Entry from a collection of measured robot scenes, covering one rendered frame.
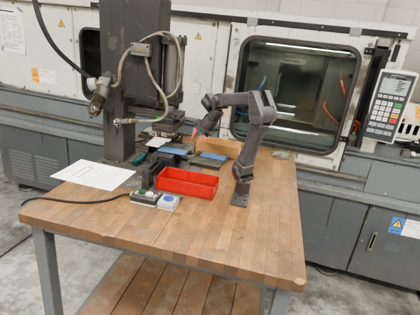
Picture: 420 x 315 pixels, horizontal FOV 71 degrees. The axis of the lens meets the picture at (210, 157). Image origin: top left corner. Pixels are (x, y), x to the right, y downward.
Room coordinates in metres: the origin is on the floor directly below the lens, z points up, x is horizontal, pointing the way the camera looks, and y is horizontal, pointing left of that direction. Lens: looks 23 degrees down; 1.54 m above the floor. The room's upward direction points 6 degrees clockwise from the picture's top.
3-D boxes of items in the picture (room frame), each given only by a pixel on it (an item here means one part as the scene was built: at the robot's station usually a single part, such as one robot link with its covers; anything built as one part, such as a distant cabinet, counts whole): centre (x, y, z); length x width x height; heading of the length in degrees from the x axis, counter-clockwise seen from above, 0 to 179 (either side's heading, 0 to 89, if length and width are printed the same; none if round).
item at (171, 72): (1.37, 0.21, 1.37); 0.11 x 0.09 x 0.30; 170
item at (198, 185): (1.15, 0.08, 0.93); 0.25 x 0.12 x 0.06; 80
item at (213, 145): (1.62, -0.04, 0.93); 0.25 x 0.13 x 0.08; 80
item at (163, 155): (1.38, 0.21, 0.98); 0.20 x 0.10 x 0.01; 170
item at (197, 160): (1.47, 0.01, 0.91); 0.17 x 0.16 x 0.02; 170
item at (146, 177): (1.13, 0.25, 0.95); 0.06 x 0.03 x 0.09; 170
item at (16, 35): (2.35, 1.58, 1.41); 0.25 x 0.01 x 0.33; 76
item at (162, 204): (1.00, 0.14, 0.90); 0.07 x 0.07 x 0.06; 80
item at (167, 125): (1.37, 0.28, 1.22); 0.26 x 0.18 x 0.30; 80
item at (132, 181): (1.41, 0.28, 0.88); 0.65 x 0.50 x 0.03; 170
